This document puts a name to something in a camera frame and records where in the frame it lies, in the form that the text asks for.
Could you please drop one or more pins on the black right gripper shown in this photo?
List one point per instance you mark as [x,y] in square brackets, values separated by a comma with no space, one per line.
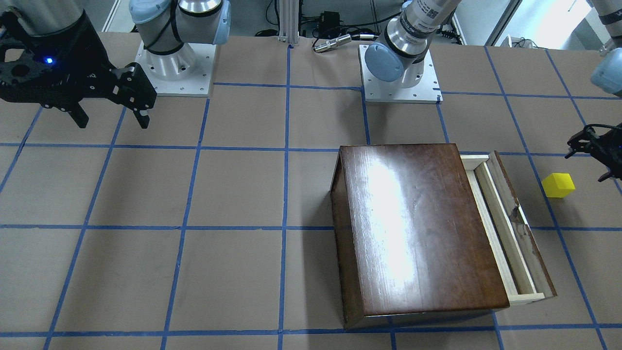
[89,62]

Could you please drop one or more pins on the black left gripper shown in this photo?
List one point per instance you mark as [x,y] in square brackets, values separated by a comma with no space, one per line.
[598,144]

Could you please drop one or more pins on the yellow cube block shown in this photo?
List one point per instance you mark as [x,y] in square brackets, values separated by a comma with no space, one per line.
[558,185]

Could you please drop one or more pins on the wooden drawer with white handle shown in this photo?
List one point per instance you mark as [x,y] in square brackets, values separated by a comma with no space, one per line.
[523,272]

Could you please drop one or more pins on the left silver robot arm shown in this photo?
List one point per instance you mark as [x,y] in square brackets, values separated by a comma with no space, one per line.
[404,42]

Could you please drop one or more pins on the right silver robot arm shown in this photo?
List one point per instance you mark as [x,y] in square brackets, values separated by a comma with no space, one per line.
[164,25]

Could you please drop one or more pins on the dark wooden drawer cabinet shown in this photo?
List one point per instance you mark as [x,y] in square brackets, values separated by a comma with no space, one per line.
[409,236]

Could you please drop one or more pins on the silver metal cylinder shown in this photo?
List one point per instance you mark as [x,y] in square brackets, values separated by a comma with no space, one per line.
[332,44]

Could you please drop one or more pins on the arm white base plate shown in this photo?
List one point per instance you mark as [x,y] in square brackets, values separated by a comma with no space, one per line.
[185,73]
[418,85]

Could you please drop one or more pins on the aluminium frame post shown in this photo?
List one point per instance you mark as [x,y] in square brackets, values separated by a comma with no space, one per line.
[288,21]

